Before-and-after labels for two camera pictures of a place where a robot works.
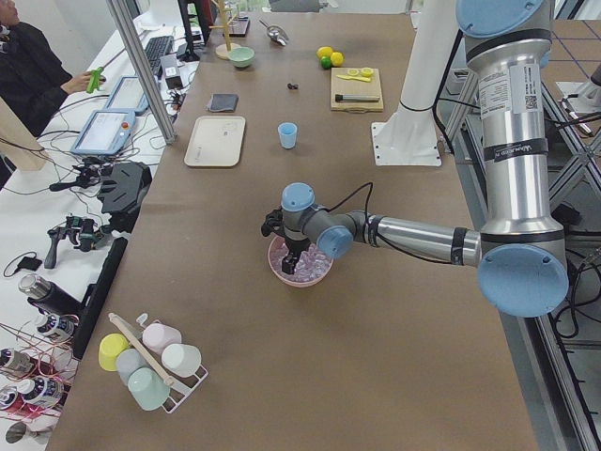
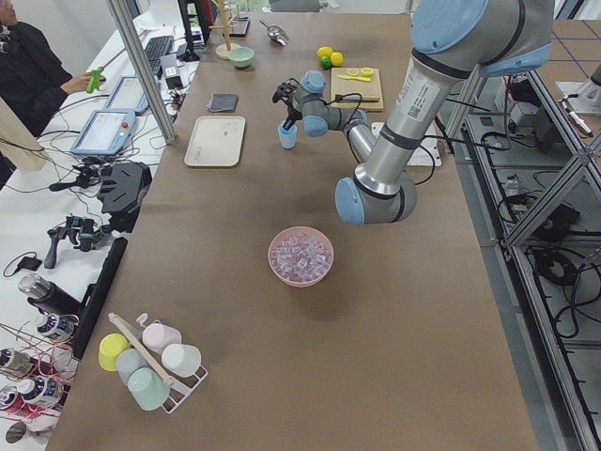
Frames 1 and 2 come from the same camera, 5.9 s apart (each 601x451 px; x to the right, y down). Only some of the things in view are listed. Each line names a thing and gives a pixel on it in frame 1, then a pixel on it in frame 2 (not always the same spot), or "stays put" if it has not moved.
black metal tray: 238,26 stays put
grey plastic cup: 128,362 stays put
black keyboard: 156,48 stays put
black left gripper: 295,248 -> 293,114
